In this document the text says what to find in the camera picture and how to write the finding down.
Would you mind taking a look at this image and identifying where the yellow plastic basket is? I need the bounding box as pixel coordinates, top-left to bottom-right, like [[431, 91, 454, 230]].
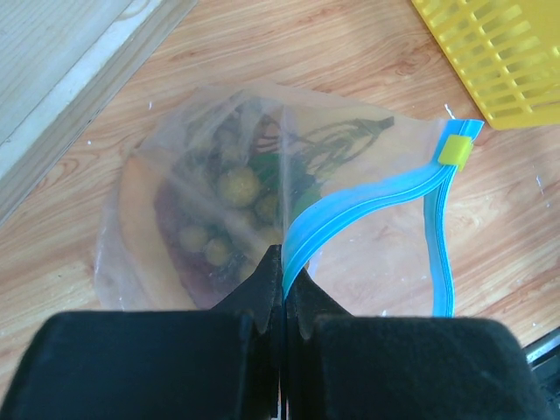
[[413, 0, 559, 130]]

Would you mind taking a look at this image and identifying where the wooden clothes rack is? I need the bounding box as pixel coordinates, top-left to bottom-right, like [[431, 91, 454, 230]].
[[1, 1, 196, 221]]

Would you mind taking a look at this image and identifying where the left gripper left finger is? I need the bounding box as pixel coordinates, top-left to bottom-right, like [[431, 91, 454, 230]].
[[1, 246, 282, 419]]

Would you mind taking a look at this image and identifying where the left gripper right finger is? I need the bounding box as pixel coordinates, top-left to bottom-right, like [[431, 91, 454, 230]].
[[283, 272, 559, 419]]

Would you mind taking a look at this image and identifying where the longan fruit bunch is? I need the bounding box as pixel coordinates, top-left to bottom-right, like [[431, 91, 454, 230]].
[[173, 97, 395, 284]]

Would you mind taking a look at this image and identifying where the clear zip top bag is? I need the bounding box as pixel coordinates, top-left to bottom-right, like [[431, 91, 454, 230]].
[[94, 84, 484, 317]]

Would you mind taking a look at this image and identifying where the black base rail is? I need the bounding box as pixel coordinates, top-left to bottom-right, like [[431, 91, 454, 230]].
[[525, 327, 559, 384]]

